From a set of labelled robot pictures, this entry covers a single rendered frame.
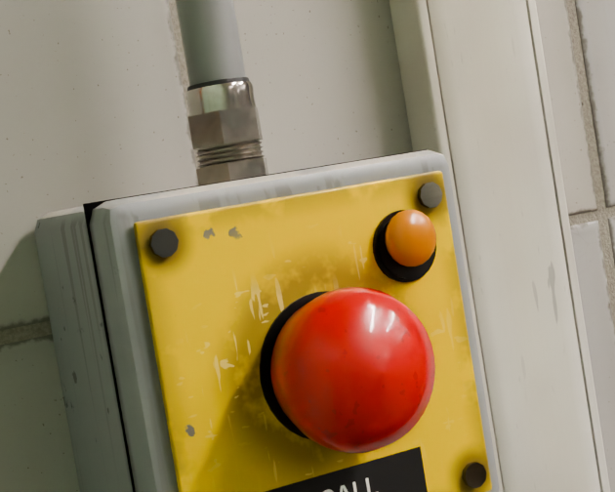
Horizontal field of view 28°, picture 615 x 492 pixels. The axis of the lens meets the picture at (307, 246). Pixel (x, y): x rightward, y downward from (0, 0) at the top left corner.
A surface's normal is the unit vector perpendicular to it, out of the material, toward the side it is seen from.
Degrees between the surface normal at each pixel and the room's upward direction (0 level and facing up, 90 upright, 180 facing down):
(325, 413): 103
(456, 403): 90
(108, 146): 90
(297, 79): 90
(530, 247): 90
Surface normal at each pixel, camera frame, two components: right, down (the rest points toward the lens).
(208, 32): 0.01, 0.05
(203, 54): -0.29, 0.10
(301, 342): -0.65, -0.36
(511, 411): 0.45, -0.03
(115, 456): -0.87, 0.17
